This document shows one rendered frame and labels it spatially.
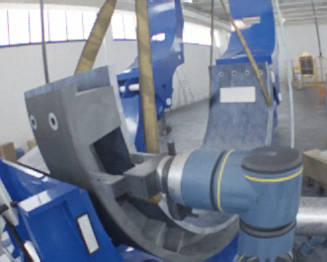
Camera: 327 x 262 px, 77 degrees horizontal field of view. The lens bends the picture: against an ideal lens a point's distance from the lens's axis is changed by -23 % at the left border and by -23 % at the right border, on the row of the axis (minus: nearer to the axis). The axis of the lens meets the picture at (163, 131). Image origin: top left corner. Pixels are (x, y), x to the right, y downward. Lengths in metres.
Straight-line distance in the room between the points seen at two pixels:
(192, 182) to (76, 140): 0.34
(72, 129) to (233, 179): 0.41
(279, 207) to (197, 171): 0.15
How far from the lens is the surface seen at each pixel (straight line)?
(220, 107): 2.67
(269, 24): 4.00
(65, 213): 0.66
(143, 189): 0.46
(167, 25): 4.92
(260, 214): 0.39
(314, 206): 0.63
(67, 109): 0.63
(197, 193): 0.41
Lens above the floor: 2.34
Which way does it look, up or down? 12 degrees down
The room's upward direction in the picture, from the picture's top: 8 degrees counter-clockwise
